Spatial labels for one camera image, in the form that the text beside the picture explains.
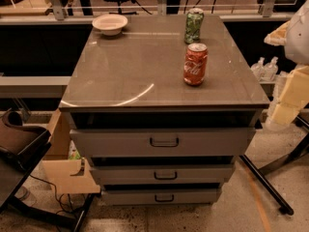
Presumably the bottom grey drawer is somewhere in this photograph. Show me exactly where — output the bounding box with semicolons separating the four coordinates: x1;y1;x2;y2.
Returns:
102;188;221;206

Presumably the red coke can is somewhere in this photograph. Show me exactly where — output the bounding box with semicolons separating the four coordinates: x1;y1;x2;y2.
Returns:
183;43;208;86

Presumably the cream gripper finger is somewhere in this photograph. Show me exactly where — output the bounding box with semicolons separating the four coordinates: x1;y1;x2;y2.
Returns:
264;21;290;46
270;65;309;126

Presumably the black floor cable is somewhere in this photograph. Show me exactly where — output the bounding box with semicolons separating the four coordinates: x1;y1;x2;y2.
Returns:
29;174;85;216

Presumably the clear plastic bottle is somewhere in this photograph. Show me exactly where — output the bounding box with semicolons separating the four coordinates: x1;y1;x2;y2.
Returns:
262;56;278;81
251;57;265;80

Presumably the middle grey drawer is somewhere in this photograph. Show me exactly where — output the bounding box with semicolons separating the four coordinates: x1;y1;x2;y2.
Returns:
90;164;235;186

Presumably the white paper bowl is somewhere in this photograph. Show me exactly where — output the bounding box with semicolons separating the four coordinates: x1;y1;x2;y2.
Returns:
92;14;128;36

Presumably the green soda can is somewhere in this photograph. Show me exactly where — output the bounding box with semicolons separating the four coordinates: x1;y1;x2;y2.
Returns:
184;8;204;44

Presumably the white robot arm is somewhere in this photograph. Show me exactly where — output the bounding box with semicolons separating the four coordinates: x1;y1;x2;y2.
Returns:
264;0;309;130

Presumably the black chair left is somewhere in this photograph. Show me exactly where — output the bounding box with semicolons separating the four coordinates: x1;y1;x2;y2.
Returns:
0;109;95;232

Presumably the cardboard box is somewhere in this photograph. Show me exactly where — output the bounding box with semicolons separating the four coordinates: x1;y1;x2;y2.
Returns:
42;109;100;194

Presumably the black metal stand leg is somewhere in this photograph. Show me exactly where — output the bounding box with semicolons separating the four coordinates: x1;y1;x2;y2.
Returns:
240;114;309;216

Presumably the grey drawer cabinet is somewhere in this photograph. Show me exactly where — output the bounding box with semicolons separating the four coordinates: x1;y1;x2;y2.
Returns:
59;15;268;194

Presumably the top grey drawer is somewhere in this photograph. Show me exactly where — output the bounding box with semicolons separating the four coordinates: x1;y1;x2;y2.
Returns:
70;128;255;158

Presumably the grey drawer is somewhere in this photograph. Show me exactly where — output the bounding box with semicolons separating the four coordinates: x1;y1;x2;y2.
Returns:
102;188;221;206
70;128;255;158
90;164;235;186

